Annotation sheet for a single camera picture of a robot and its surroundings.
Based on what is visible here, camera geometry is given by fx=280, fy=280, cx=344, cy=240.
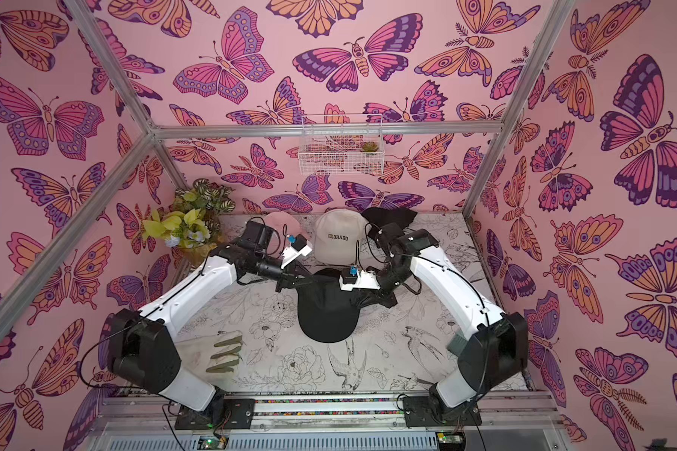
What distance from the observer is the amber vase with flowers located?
0.86m

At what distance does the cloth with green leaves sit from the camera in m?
0.83

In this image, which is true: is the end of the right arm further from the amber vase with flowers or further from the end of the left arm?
the amber vase with flowers

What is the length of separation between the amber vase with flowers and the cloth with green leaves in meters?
0.29

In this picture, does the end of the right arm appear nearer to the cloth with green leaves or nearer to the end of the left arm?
the end of the left arm
